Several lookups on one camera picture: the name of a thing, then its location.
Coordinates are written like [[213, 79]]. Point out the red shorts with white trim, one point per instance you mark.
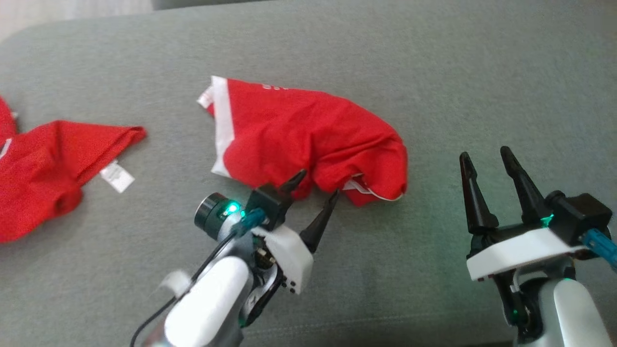
[[299, 130]]

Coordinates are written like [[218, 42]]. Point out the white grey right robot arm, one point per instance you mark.
[[573, 308]]

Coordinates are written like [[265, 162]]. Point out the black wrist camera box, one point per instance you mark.
[[585, 214], [265, 205]]

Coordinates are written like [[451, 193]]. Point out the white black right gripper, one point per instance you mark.
[[520, 253]]

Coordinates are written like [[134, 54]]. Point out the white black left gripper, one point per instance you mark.
[[289, 260]]

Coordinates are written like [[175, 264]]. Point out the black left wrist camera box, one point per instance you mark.
[[265, 205]]

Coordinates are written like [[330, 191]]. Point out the red jersey with white sleeve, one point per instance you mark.
[[38, 168]]

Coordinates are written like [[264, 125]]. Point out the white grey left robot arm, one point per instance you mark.
[[207, 303]]

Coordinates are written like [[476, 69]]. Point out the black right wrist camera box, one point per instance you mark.
[[585, 214]]

